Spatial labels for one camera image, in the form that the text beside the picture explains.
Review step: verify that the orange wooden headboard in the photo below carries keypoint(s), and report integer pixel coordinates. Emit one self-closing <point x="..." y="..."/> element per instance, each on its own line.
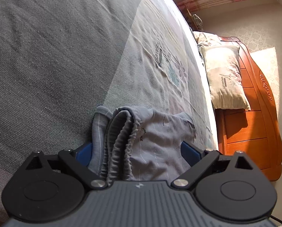
<point x="254" y="131"/>

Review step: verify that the beige pillow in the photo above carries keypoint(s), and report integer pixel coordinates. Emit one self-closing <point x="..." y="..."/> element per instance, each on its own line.
<point x="224" y="77"/>

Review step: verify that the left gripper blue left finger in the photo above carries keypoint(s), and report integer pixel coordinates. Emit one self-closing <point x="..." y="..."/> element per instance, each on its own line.
<point x="75" y="163"/>

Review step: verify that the wooden nightstand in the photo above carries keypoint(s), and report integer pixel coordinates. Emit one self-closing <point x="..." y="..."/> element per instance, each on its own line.
<point x="190" y="19"/>

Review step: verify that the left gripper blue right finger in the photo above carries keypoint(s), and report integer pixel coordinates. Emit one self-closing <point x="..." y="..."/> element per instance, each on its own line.
<point x="201" y="162"/>

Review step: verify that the grey pyjama trousers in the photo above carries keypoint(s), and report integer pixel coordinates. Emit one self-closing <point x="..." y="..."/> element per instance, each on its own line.
<point x="141" y="141"/>

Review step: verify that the grey object on nightstand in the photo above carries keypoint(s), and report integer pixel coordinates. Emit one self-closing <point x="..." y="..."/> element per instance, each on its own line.
<point x="198" y="22"/>

